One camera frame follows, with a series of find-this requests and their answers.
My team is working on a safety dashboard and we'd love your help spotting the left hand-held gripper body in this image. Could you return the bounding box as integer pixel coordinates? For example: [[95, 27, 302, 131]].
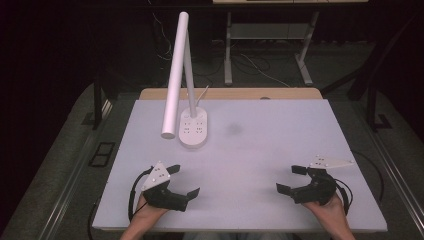
[[141, 161, 190, 213]]

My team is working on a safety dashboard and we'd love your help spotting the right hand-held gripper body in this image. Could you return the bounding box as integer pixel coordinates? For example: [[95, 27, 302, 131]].
[[289, 154, 355, 206]]

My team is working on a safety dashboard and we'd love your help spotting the person's left hand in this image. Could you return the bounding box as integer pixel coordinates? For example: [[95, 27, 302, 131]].
[[131, 193, 170, 224]]

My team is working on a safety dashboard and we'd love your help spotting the person's right hand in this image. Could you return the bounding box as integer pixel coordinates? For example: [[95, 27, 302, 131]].
[[301, 192, 348, 225]]

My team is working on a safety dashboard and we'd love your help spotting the white table mat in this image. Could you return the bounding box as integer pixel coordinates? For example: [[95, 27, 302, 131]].
[[92, 98, 389, 233]]

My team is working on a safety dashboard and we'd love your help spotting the white desk lamp with socket base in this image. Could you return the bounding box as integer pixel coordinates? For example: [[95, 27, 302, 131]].
[[160, 11, 208, 150]]

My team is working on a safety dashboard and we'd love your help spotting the black metal stand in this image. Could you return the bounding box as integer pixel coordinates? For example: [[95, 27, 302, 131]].
[[81, 66, 118, 131], [321, 13, 418, 133]]

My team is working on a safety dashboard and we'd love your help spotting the desk with grey metal legs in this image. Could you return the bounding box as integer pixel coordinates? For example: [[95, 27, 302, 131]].
[[211, 0, 370, 87]]

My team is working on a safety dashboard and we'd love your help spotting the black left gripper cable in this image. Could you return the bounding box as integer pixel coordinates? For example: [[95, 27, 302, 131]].
[[127, 165, 155, 222]]

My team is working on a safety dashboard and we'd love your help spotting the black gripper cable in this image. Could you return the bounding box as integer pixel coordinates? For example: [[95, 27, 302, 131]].
[[127, 165, 155, 222], [334, 178, 354, 216]]

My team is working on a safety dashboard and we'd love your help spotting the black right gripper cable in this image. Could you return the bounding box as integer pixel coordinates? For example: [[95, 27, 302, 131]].
[[334, 178, 354, 216]]

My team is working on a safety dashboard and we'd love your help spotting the thin black cable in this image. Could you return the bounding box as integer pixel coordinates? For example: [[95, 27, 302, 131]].
[[352, 150, 385, 203]]

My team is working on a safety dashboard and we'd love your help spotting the black floor frame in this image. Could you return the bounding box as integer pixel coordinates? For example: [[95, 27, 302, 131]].
[[88, 141, 117, 168]]

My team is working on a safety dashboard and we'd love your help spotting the white lamp cable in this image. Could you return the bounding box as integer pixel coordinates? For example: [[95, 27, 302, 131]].
[[196, 84, 210, 108]]

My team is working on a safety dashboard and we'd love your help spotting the white floor cable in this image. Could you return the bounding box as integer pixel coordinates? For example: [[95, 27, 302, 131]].
[[239, 53, 291, 88]]

